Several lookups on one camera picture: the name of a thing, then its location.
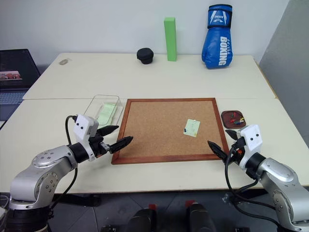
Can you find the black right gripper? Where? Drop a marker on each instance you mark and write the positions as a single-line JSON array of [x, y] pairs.
[[237, 149]]

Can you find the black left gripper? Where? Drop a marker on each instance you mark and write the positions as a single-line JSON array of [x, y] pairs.
[[97, 146]]

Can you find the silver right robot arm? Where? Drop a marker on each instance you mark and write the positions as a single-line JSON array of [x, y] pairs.
[[280, 178]]

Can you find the pale green paper note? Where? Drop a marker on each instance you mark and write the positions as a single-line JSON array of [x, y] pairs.
[[192, 128]]

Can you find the wood framed cork board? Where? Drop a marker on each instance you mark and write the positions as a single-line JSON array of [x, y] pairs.
[[157, 130]]

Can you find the brown tray of pushpins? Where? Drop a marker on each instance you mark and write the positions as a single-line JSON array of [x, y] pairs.
[[228, 124]]

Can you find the light green paper piece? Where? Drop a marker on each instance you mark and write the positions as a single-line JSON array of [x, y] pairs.
[[107, 112]]

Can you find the clear plastic box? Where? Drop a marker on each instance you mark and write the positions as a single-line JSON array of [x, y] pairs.
[[113, 100]]

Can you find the dark rounded robot foot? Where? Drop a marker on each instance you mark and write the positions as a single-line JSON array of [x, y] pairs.
[[142, 221], [200, 218]]

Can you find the black round zip case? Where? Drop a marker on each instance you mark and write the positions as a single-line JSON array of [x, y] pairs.
[[144, 56]]

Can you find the clear round tape piece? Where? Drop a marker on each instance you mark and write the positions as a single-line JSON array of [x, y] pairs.
[[63, 62]]

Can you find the blue boxing glove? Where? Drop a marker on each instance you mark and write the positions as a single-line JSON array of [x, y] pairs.
[[217, 48]]

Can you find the grey partition panel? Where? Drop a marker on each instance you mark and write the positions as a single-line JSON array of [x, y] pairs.
[[287, 48]]

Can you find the green foam block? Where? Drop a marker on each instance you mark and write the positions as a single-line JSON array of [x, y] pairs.
[[171, 38]]

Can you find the dark open laptop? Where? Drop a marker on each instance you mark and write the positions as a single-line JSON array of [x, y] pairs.
[[14, 72]]

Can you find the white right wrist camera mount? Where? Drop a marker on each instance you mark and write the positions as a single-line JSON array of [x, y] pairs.
[[252, 137]]

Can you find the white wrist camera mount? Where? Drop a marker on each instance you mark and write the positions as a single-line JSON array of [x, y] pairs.
[[83, 125], [252, 137]]

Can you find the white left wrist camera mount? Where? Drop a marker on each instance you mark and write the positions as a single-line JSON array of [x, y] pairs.
[[83, 125]]

